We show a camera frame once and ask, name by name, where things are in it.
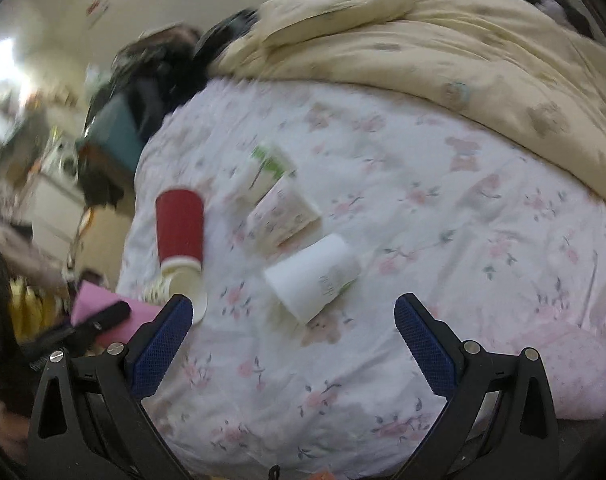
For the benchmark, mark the teal chair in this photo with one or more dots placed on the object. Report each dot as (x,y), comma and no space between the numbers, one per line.
(118,130)

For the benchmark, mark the pale yellow printed comforter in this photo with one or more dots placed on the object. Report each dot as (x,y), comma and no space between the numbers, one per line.
(433,55)

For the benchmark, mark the cream paper cup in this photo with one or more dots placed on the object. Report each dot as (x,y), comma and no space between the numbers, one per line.
(185,287)

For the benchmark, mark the white floral bed sheet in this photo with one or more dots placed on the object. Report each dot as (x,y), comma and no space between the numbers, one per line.
(383,200)

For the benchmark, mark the red ribbed paper cup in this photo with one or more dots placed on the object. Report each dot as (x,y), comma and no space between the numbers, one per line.
(180,225)

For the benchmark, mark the white cabinet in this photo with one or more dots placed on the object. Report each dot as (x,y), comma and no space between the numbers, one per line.
(58,210)

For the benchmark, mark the white paper cup green print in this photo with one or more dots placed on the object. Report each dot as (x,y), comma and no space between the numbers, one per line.
(310,275)

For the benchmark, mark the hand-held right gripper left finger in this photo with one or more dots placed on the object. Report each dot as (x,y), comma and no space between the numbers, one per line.
(163,345)

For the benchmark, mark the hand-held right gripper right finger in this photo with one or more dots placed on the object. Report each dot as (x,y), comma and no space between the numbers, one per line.
(425,345)

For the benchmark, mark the dark clothes pile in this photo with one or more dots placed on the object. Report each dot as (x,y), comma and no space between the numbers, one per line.
(153,75)

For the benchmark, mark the black rounded bag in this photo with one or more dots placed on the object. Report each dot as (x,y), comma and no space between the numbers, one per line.
(223,30)

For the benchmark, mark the pink cloth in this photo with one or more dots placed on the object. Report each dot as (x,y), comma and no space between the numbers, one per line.
(90,300)

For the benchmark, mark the green and white paper cup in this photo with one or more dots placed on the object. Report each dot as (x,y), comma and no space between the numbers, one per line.
(263,170)

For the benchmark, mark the pink dotted pillow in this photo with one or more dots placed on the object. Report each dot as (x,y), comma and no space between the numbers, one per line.
(573,375)

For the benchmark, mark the floral patterned paper cup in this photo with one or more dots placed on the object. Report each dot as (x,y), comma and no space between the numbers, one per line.
(283,220)

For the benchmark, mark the yellow cloth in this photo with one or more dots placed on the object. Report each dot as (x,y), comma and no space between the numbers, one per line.
(30,310)

